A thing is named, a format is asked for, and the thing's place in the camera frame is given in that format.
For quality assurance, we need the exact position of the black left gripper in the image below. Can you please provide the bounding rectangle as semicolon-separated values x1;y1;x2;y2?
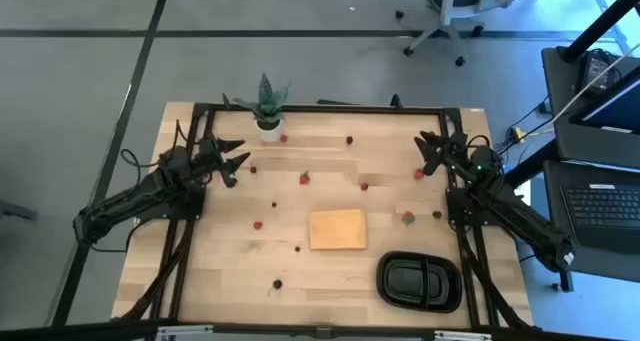
192;136;252;189

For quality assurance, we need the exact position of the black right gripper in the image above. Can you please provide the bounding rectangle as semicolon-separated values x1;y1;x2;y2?
413;130;474;177

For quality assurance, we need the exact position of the black plastic tupperware container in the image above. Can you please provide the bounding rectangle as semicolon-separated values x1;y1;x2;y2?
375;250;464;315

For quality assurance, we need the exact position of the green plant in white pot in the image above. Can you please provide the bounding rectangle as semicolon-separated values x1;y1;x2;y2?
222;71;294;143

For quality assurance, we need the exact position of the folded yellow cloth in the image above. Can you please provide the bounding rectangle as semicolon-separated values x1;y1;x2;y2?
308;208;370;252

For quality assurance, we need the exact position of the black desk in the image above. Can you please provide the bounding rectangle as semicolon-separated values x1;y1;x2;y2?
542;159;640;293
541;45;640;171

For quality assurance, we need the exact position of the white-framed office chair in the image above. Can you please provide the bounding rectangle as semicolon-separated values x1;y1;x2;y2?
394;0;516;68

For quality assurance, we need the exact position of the black power adapter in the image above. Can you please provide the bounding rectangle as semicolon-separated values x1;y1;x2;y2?
581;49;625;96

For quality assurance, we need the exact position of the black laptop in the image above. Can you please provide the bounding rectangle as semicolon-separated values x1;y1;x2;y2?
559;182;640;255

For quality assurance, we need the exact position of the black computer monitor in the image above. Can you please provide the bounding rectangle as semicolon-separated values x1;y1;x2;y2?
569;65;640;135

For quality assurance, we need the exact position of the grey chair base leg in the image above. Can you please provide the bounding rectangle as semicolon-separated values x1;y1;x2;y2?
0;198;40;222

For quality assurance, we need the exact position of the black metal post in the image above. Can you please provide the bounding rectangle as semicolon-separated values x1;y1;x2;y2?
500;139;559;188
558;0;640;63

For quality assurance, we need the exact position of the black aluminium table frame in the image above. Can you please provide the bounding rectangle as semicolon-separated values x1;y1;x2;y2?
113;93;535;332

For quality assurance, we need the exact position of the black frame crossbar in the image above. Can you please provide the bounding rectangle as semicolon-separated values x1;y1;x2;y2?
0;318;640;341

